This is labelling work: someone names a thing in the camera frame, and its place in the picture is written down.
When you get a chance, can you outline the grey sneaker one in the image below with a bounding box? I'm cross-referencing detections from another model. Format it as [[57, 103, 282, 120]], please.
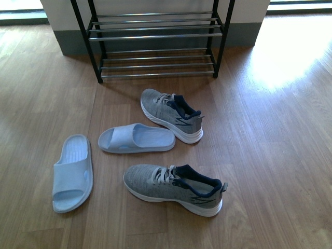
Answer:
[[140, 89, 203, 144]]

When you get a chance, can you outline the light blue slipper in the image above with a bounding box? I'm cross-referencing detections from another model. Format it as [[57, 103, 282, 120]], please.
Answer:
[[52, 134, 93, 213], [98, 123, 176, 154]]

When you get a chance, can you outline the grey sneaker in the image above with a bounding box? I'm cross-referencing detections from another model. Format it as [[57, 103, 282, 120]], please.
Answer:
[[123, 164, 228, 217]]

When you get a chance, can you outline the black metal shoe rack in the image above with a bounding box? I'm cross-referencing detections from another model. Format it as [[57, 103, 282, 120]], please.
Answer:
[[71, 1, 235, 83]]

